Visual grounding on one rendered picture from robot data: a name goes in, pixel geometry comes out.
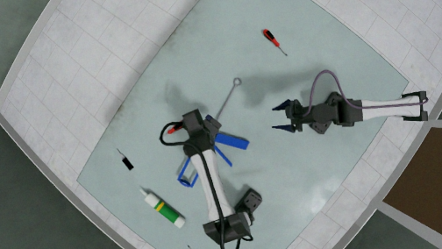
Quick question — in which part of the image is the white and green sealant cartridge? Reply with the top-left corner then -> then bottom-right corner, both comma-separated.
140,189 -> 186,228

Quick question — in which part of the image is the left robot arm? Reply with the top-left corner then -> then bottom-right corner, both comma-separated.
182,109 -> 262,245

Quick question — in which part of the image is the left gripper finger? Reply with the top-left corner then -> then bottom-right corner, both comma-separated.
205,114 -> 212,122

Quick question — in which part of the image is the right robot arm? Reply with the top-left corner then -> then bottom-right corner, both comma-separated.
285,90 -> 428,134

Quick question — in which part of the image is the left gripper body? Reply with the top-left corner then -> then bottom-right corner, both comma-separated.
182,118 -> 222,137

